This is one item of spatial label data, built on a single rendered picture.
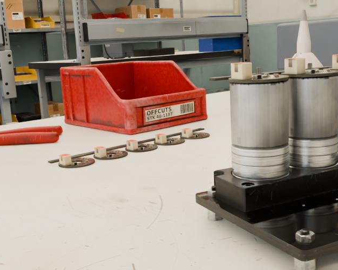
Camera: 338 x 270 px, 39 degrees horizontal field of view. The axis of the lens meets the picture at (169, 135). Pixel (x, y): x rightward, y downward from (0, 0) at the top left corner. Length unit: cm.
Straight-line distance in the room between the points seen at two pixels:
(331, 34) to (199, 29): 253
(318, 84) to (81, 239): 12
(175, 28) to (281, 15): 321
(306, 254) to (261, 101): 6
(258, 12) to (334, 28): 569
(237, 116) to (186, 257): 6
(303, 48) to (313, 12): 541
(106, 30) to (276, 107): 256
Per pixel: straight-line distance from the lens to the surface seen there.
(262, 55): 629
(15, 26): 435
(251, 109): 19
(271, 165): 20
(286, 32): 72
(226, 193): 20
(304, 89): 21
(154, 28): 293
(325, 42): 67
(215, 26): 327
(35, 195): 27
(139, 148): 36
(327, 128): 22
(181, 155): 33
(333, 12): 570
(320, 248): 17
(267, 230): 18
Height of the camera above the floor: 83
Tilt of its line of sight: 11 degrees down
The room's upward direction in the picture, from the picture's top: 3 degrees counter-clockwise
